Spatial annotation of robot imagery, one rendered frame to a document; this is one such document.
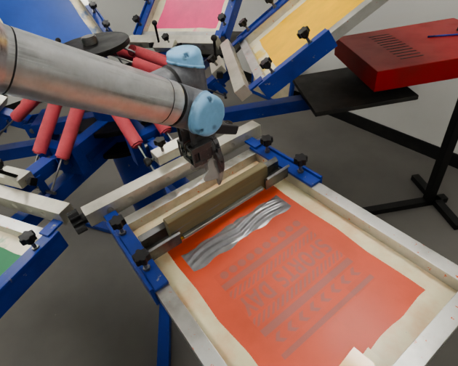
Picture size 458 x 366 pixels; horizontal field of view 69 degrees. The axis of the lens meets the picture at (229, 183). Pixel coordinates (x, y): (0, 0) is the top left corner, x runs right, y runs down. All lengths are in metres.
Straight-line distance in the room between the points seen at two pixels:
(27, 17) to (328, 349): 2.31
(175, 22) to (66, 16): 0.68
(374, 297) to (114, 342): 1.48
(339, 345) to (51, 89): 0.70
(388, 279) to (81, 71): 0.78
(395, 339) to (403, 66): 1.07
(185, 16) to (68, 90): 1.79
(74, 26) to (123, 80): 1.92
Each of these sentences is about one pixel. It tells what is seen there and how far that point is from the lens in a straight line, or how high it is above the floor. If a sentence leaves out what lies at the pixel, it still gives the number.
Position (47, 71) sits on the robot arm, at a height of 1.57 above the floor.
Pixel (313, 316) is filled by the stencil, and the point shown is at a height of 0.96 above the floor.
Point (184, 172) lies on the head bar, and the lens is 1.14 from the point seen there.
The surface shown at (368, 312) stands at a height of 0.96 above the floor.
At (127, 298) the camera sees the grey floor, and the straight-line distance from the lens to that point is 2.14.
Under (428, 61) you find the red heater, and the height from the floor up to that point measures 1.10.
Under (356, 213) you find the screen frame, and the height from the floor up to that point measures 0.99.
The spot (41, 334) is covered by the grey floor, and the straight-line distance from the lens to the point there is 2.27.
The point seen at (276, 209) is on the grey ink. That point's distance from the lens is 1.02.
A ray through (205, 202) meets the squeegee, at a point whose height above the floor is 1.06.
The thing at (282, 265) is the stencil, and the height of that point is 0.96.
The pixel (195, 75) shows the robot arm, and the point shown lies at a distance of 0.73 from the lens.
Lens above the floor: 1.69
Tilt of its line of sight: 40 degrees down
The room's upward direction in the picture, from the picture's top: 9 degrees counter-clockwise
